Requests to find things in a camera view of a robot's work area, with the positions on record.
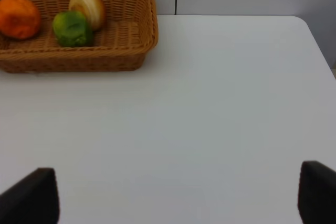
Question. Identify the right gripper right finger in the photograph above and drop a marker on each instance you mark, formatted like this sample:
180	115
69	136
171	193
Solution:
316	193

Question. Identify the red yellow peach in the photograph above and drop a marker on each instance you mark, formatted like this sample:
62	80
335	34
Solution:
94	11

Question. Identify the tan wicker basket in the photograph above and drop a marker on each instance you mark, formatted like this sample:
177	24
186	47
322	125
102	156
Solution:
129	33

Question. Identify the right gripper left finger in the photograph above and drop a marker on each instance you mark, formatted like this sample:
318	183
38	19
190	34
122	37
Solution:
34	199

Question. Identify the orange mandarin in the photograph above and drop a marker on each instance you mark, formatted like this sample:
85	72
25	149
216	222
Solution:
20	19

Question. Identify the green lime fruit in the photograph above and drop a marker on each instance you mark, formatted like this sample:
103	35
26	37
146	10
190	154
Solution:
71	29

